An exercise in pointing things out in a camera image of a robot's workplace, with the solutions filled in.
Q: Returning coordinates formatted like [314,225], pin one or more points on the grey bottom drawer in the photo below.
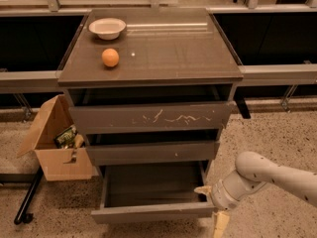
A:
[152,192]

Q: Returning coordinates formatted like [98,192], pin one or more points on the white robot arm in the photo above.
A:
[252,173]

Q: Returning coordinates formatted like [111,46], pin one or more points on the orange fruit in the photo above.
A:
[110,57]

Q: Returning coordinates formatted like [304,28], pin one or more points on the cardboard box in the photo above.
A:
[56,163]

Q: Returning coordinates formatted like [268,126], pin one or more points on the white bowl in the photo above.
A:
[107,28]

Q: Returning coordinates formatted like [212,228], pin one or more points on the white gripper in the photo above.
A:
[219,195]

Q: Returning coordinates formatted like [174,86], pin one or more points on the green snack bag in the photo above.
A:
[65,139]

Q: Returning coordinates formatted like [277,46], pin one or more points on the grey middle drawer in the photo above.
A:
[153,147]

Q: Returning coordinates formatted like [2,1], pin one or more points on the grey drawer cabinet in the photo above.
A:
[168,46]

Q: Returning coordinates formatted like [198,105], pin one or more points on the grey top drawer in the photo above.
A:
[151,108]

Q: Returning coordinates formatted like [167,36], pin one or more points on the grey metal railing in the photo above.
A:
[254,75]

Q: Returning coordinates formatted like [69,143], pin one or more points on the grey drawer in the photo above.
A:
[151,108]
[153,147]
[152,192]

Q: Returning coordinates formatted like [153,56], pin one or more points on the black metal floor stand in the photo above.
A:
[33,180]

